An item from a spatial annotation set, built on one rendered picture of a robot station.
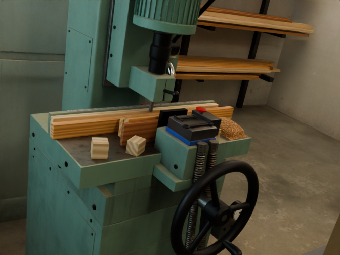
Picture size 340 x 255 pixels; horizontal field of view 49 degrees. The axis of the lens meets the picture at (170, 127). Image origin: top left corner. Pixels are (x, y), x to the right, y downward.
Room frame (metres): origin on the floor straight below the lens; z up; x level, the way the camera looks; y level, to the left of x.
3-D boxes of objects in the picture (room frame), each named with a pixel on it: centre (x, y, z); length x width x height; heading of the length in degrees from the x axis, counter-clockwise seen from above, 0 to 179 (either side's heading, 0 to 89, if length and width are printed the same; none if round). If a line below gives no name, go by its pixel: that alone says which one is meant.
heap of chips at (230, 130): (1.16, -0.18, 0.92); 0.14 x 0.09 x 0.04; 41
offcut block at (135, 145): (0.87, 0.08, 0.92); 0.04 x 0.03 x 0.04; 161
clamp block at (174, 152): (0.91, -0.06, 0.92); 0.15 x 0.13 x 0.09; 131
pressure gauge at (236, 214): (1.07, -0.27, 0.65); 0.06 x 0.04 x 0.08; 131
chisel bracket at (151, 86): (1.07, 0.08, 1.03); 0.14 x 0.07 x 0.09; 41
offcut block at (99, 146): (0.81, 0.16, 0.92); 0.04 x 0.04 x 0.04; 20
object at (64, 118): (1.07, 0.08, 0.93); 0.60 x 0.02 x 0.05; 131
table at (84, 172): (0.98, -0.01, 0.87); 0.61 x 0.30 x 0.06; 131
